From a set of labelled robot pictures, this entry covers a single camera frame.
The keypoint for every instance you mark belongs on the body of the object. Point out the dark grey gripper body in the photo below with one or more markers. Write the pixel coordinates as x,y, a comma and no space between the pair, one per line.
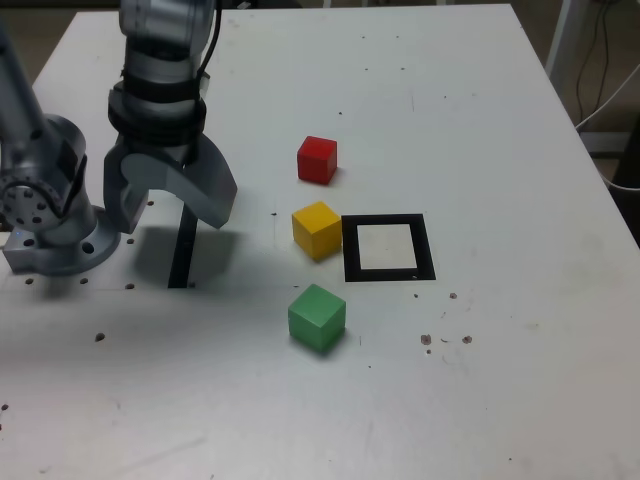
160,151

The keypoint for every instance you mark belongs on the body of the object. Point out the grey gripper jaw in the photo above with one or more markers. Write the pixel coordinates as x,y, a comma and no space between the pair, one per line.
117,200
205,190

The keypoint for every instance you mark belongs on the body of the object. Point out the red cube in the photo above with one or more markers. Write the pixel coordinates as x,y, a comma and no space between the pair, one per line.
315,162

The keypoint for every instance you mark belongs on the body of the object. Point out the yellow cube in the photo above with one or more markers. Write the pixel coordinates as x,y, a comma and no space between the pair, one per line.
315,230

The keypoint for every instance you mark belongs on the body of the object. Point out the green cube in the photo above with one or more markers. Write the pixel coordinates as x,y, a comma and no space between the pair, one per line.
315,317

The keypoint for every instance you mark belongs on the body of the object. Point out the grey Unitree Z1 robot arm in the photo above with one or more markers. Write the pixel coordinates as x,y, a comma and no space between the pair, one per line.
55,150

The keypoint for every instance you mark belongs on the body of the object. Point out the black tape square outline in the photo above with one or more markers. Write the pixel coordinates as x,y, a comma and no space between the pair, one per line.
350,245

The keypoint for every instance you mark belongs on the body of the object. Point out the black tape strip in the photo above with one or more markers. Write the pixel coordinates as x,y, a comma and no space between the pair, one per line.
180,260

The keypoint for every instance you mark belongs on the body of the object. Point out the white table leg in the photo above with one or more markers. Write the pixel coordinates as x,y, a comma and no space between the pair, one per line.
557,45

